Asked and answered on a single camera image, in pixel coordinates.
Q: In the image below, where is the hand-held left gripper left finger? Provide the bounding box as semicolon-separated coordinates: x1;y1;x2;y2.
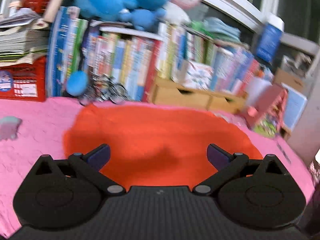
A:
31;144;127;197

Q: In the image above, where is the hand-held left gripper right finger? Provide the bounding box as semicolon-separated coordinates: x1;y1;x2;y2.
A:
192;143;288;196

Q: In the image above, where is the orange puffer jacket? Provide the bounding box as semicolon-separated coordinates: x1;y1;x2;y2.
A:
62;104;263;188

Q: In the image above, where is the pink bunny-print blanket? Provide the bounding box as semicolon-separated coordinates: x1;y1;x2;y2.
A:
0;96;317;239

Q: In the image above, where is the grey pen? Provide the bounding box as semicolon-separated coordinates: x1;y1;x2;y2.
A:
276;141;292;164

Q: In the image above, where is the miniature bicycle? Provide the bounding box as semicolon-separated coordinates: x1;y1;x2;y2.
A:
79;72;129;107

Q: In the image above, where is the pink triangular dollhouse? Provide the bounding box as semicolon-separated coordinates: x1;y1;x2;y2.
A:
241;84;289;138

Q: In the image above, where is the wooden drawer organizer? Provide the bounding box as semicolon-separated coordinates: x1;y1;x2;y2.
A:
150;76;248;114

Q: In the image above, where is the blue plush ball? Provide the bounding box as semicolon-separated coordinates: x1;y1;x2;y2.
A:
66;70;88;97

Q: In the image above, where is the white folder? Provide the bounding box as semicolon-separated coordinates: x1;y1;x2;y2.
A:
246;76;272;105

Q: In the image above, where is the white printed box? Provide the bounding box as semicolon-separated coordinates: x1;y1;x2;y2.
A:
184;61;215;90

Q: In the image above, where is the row of blue red books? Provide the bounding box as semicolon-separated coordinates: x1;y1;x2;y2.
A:
212;45;262;95

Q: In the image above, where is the row of short colourful books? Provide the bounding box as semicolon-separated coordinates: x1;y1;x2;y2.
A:
82;24;163;103

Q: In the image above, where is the brown cardboard box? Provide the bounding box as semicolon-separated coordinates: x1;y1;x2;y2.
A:
274;67;307;90

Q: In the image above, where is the red plastic crate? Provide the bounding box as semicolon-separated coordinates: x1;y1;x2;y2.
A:
0;55;48;102

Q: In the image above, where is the row of tall picture books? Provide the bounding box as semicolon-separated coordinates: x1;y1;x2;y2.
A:
47;6;89;98

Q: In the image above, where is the row of green-spined books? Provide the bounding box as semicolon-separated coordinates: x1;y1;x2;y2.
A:
157;22;218;80

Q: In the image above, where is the white plastic toy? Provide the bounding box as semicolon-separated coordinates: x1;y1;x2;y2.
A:
282;52;314;73

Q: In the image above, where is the blue cardboard box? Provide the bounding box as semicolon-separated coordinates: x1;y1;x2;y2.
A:
254;22;284;64

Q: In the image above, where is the stack of magazines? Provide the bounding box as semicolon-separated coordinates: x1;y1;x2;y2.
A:
0;7;52;67

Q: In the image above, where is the small blue plush toy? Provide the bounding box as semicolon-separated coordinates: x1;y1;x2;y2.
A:
119;7;167;32

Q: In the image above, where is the large blue plush toy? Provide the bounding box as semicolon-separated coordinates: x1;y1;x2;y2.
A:
75;0;139;22

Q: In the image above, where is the leaning grey board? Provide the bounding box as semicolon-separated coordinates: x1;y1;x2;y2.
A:
41;0;74;23

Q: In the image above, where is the blue board with frame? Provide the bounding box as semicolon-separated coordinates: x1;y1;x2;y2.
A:
282;82;308;140

